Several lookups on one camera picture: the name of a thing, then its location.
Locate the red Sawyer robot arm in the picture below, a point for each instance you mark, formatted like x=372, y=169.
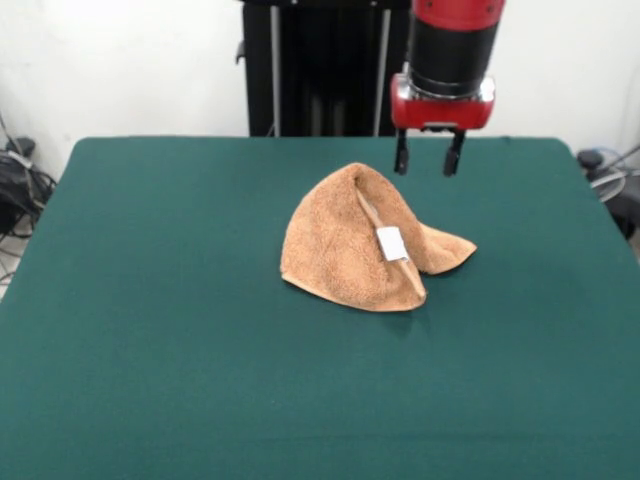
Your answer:
x=452, y=50

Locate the grey stand base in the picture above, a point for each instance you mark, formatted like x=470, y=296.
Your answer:
x=22, y=146
x=607, y=187

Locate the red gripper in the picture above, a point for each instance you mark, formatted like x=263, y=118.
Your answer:
x=440, y=112

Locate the tan terry towel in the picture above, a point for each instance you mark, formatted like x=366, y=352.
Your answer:
x=330, y=240

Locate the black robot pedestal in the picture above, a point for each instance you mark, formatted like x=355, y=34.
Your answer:
x=260, y=75

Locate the dark green table cloth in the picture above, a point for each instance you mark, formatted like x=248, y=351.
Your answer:
x=150, y=350

